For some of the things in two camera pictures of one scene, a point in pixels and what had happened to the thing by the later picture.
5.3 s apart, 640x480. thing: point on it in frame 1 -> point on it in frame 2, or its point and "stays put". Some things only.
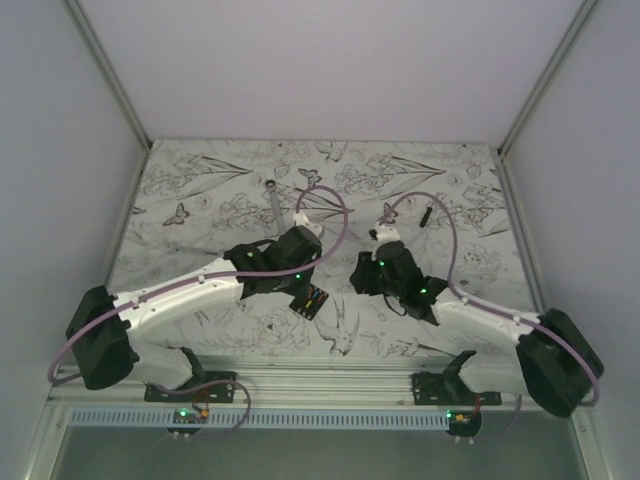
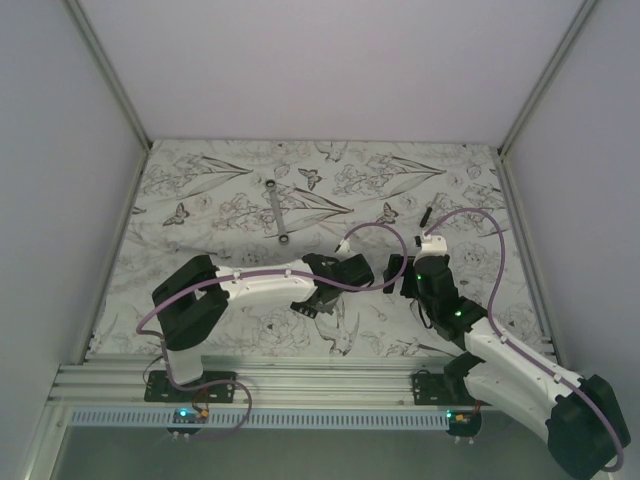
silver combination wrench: [271, 184] stays put
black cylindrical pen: [425, 217] stays put
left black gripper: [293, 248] -> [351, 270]
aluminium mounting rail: [303, 383] stays put
